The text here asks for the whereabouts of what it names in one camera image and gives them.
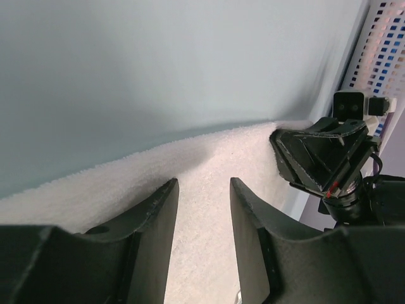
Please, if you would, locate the white towel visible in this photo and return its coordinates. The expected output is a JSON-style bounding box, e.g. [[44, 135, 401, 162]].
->
[[1, 121, 309, 303]]

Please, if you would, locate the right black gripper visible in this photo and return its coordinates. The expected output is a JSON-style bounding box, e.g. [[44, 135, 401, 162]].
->
[[270, 117, 404, 226]]

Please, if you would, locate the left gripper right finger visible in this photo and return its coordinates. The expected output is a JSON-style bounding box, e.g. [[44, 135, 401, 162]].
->
[[230, 177, 404, 303]]

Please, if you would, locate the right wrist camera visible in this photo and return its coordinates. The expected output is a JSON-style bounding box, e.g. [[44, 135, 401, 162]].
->
[[332, 91, 397, 137]]

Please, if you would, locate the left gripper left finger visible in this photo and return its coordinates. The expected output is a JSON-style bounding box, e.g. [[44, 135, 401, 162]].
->
[[1, 179, 179, 303]]

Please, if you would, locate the right white plastic basket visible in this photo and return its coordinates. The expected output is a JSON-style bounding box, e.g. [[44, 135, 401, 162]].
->
[[342, 0, 404, 100]]

